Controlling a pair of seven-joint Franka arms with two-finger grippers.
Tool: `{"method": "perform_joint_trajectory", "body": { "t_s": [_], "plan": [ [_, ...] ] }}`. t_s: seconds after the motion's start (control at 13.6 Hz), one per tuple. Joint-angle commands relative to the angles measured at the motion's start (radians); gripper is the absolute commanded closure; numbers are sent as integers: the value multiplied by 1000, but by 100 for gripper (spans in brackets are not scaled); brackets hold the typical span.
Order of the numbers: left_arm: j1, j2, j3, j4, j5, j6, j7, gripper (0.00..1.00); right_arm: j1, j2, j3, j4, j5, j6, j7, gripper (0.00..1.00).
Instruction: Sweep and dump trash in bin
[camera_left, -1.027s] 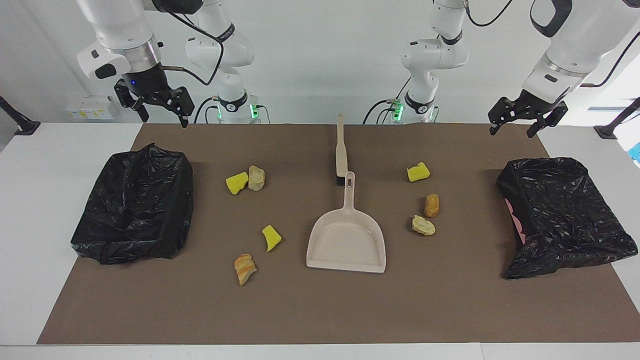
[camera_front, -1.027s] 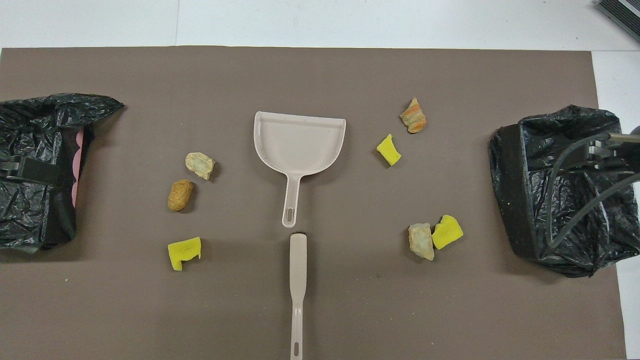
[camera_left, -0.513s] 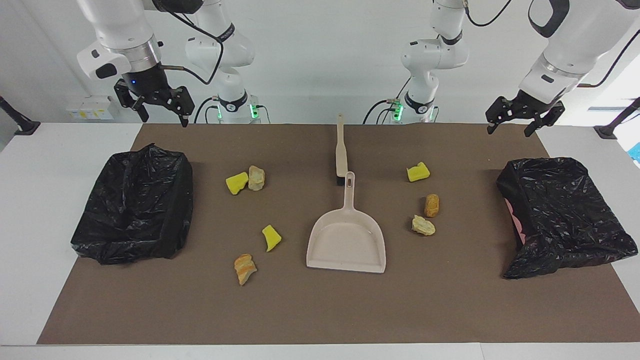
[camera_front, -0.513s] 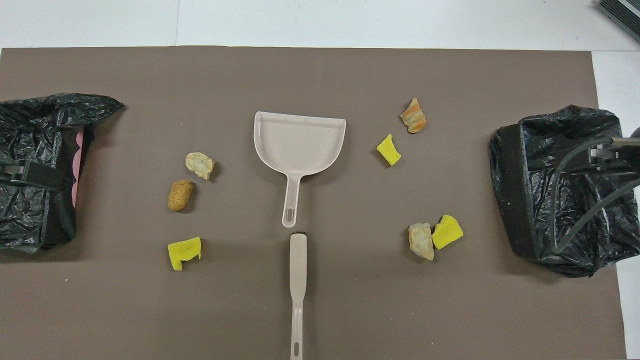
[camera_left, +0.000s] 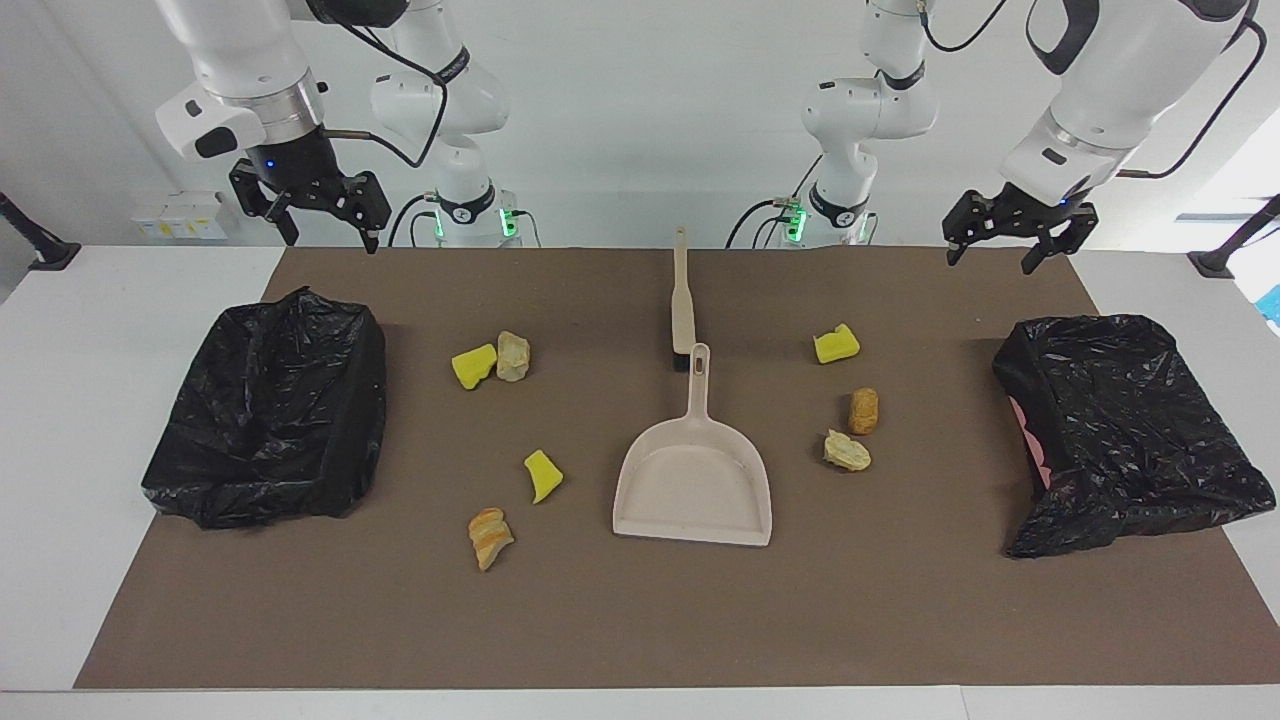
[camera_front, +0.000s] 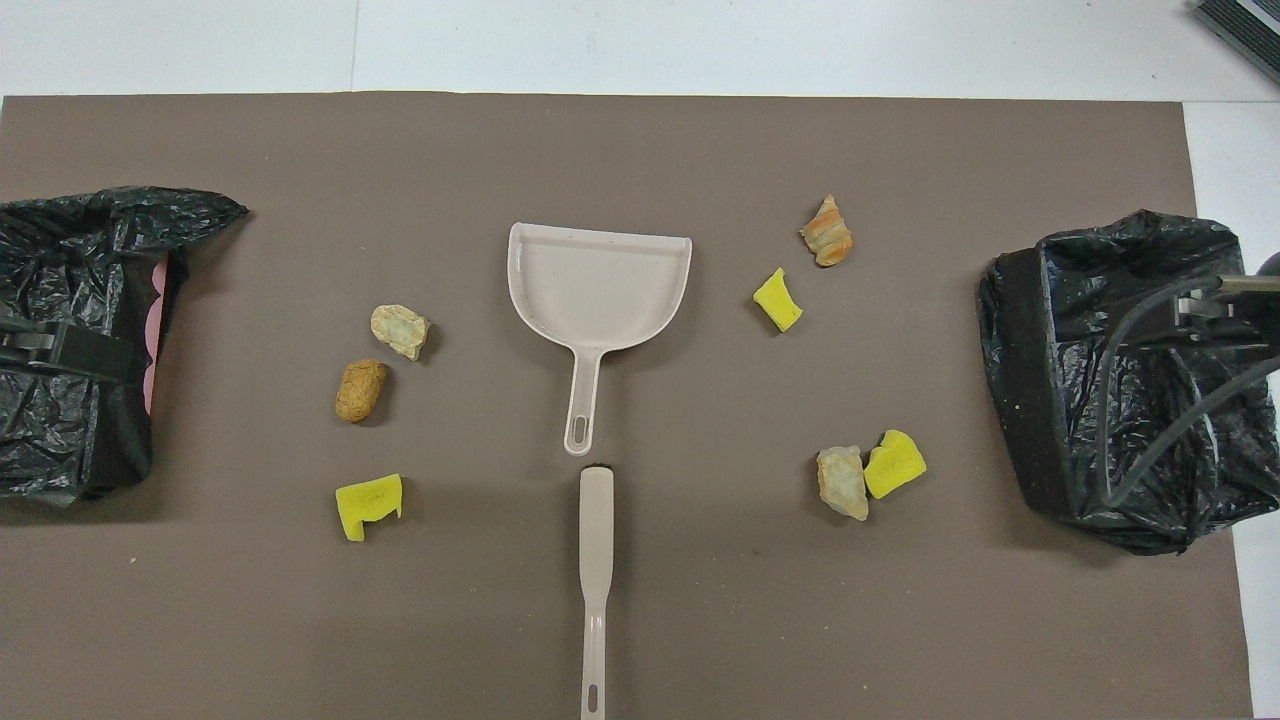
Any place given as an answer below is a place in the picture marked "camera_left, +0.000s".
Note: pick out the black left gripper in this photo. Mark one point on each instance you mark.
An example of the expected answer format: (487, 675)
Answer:
(1035, 210)

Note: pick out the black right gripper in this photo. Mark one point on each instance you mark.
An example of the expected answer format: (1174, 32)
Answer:
(300, 165)

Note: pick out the yellow sponge piece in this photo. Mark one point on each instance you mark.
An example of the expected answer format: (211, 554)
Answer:
(474, 367)
(836, 345)
(543, 477)

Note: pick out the brown bread roll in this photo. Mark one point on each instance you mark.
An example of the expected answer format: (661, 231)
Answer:
(864, 411)

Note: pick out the beige bread chunk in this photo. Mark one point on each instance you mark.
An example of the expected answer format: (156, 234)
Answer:
(513, 357)
(847, 452)

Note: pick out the beige hand brush black bristles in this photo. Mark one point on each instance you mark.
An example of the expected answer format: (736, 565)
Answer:
(683, 310)

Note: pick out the striped croissant piece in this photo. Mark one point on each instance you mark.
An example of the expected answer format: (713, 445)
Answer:
(490, 537)

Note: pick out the beige plastic dustpan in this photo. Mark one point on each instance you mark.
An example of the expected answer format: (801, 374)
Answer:
(690, 480)

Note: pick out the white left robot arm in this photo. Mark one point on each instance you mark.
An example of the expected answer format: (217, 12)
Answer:
(1120, 90)

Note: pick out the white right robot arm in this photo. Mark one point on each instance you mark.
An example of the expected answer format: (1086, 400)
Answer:
(250, 60)

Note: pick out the black bag lined pink bin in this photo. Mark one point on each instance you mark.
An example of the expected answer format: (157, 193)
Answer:
(1120, 420)

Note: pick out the white electrical box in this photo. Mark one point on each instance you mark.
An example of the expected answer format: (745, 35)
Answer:
(185, 218)

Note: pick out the blue object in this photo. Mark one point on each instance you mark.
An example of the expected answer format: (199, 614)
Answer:
(1272, 305)

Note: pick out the brown table mat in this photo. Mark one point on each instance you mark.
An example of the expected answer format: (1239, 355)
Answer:
(900, 600)

